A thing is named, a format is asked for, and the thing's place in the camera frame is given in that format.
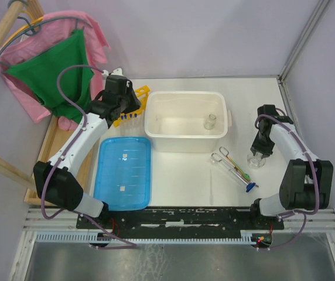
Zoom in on round glass flask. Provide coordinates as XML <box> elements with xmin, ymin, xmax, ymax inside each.
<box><xmin>247</xmin><ymin>152</ymin><xmax>266</xmax><ymax>169</ymax></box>

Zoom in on yellow test tube rack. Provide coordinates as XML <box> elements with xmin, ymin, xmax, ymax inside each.
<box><xmin>114</xmin><ymin>85</ymin><xmax>150</xmax><ymax>127</ymax></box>

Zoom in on coloured plastic spoons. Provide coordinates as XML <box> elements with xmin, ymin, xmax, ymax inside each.
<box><xmin>227</xmin><ymin>157</ymin><xmax>251</xmax><ymax>180</ymax></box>

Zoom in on clear tube with blue cap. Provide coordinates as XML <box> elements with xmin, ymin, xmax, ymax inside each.
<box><xmin>211</xmin><ymin>153</ymin><xmax>259</xmax><ymax>193</ymax></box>

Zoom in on small glass bottle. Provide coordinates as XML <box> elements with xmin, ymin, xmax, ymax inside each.
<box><xmin>203</xmin><ymin>114</ymin><xmax>217</xmax><ymax>130</ymax></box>

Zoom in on white plastic bin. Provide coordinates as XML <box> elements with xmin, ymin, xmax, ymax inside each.
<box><xmin>144</xmin><ymin>91</ymin><xmax>232</xmax><ymax>153</ymax></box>

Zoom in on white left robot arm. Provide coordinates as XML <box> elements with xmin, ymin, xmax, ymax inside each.
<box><xmin>33</xmin><ymin>74</ymin><xmax>141</xmax><ymax>228</ymax></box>

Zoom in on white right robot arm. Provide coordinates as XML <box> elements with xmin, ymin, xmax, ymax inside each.
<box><xmin>247</xmin><ymin>104</ymin><xmax>334</xmax><ymax>229</ymax></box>

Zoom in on metal clamp tongs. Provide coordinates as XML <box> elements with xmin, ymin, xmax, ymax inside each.
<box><xmin>218</xmin><ymin>146</ymin><xmax>231</xmax><ymax>162</ymax></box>

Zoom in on blue plastic tray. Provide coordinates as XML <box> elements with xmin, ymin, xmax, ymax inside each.
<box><xmin>93</xmin><ymin>136</ymin><xmax>152</xmax><ymax>211</ymax></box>

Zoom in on green cloth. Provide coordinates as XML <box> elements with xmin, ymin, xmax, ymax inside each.
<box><xmin>6</xmin><ymin>29</ymin><xmax>94</xmax><ymax>123</ymax></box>

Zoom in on pink shirt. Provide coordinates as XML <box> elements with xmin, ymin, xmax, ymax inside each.
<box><xmin>0</xmin><ymin>11</ymin><xmax>109</xmax><ymax>123</ymax></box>

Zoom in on yellow clothes hanger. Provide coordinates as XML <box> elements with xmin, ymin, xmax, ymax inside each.
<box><xmin>8</xmin><ymin>9</ymin><xmax>43</xmax><ymax>40</ymax></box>

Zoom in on black mounting plate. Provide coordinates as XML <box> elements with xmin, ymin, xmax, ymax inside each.
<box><xmin>76</xmin><ymin>206</ymin><xmax>283</xmax><ymax>237</ymax></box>

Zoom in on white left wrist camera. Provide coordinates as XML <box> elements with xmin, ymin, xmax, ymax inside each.
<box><xmin>102</xmin><ymin>67</ymin><xmax>123</xmax><ymax>77</ymax></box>

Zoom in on white slotted cable duct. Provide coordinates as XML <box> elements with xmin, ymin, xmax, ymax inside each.
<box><xmin>35</xmin><ymin>231</ymin><xmax>262</xmax><ymax>243</ymax></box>

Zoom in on aluminium frame rail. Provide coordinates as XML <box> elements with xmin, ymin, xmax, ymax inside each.
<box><xmin>278</xmin><ymin>0</ymin><xmax>335</xmax><ymax>235</ymax></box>

